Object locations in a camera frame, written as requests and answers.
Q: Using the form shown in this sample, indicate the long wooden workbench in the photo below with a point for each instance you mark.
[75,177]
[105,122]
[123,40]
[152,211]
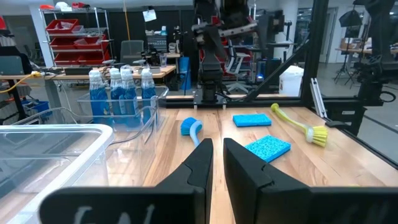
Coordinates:
[149,74]

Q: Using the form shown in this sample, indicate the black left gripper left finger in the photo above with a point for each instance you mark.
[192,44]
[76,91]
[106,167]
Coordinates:
[174,202]

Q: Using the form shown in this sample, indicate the blue dish brush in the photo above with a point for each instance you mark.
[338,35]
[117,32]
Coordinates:
[189,125]

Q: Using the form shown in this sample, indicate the tall clear plastic tub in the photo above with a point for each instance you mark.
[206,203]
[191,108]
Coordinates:
[46,146]

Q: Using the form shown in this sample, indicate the blue dish soap bottle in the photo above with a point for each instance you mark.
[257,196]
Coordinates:
[99,99]
[116,96]
[130,99]
[148,96]

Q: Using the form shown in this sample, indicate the blue barrel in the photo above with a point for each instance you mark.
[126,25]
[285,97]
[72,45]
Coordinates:
[185,74]

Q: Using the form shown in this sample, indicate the clear drinking glass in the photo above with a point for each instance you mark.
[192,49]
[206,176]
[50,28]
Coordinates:
[163,61]

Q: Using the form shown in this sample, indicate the black aluminium rig frame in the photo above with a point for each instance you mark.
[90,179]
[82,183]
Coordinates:
[313,62]

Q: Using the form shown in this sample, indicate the yellow dish brush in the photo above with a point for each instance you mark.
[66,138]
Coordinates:
[317,135]

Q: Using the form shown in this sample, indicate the black equipment column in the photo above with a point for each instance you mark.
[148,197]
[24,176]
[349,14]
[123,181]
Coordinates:
[381,37]

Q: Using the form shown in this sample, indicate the blue storage crate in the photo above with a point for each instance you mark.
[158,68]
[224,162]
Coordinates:
[38,107]

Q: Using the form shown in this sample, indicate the white plastic bin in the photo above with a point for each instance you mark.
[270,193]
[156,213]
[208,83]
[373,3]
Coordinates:
[291,82]

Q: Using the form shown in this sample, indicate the white office chair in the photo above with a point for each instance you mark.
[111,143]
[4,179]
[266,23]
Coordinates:
[236,62]

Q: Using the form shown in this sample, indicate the low clear plastic bin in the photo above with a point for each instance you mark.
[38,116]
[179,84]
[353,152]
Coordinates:
[163,99]
[136,155]

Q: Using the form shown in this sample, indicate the grey mesh office chair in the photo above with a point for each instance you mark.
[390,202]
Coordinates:
[131,51]

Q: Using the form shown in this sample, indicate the black drawer cabinet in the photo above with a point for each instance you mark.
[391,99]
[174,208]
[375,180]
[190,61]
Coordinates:
[156,42]

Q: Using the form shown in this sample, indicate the light blue sponge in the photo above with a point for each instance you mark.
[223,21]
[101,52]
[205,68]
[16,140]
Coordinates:
[252,120]
[269,148]

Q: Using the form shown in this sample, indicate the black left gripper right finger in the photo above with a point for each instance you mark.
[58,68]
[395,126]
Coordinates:
[280,205]

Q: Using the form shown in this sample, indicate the white paper sign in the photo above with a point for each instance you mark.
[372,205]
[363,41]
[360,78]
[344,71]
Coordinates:
[149,15]

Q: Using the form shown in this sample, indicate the silver aluminium extrusion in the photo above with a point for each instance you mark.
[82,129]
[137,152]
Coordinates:
[318,99]

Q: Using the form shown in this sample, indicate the metal shelf with red bins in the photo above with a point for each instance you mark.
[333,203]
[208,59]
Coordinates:
[61,26]
[225,40]

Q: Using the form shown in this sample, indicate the black studio light stand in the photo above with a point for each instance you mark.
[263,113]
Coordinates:
[350,18]

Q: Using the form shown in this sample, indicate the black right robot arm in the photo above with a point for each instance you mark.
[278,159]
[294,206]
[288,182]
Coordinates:
[211,62]

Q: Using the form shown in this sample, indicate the black monitor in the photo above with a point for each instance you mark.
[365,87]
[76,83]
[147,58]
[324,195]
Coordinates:
[278,23]

